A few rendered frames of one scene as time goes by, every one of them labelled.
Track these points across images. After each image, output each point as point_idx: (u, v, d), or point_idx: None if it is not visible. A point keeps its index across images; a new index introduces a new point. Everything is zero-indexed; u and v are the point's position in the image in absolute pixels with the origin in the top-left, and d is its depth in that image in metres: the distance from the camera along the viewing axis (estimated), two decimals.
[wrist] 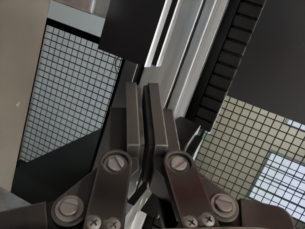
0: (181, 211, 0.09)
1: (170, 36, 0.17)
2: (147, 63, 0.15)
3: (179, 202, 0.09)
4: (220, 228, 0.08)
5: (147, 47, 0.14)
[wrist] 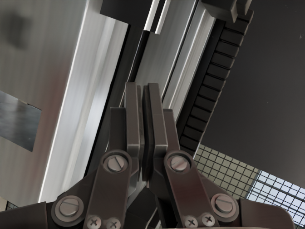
0: (181, 211, 0.09)
1: (168, 4, 0.18)
2: (146, 26, 0.16)
3: (179, 202, 0.09)
4: (220, 228, 0.08)
5: (147, 11, 0.15)
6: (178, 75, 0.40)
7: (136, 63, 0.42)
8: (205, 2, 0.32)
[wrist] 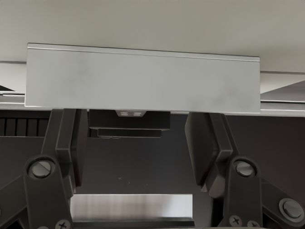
0: (230, 208, 0.09)
1: None
2: None
3: (231, 199, 0.10)
4: (220, 228, 0.08)
5: (3, 89, 0.21)
6: None
7: None
8: None
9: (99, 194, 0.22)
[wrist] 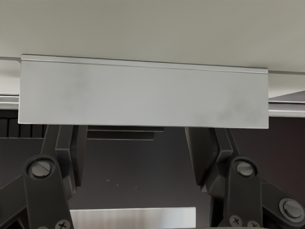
0: (230, 208, 0.09)
1: (9, 97, 0.21)
2: None
3: (231, 199, 0.10)
4: (220, 228, 0.08)
5: None
6: (16, 100, 0.41)
7: None
8: None
9: (91, 209, 0.20)
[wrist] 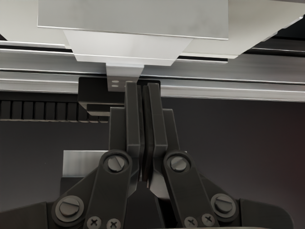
0: (181, 211, 0.09)
1: (19, 52, 0.23)
2: None
3: (179, 202, 0.09)
4: (220, 228, 0.08)
5: None
6: (20, 77, 0.43)
7: None
8: (79, 80, 0.39)
9: (92, 150, 0.22)
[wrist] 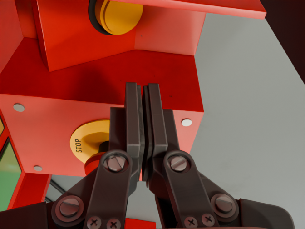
0: (181, 211, 0.09)
1: None
2: None
3: (179, 202, 0.09)
4: (220, 228, 0.08)
5: None
6: None
7: None
8: None
9: None
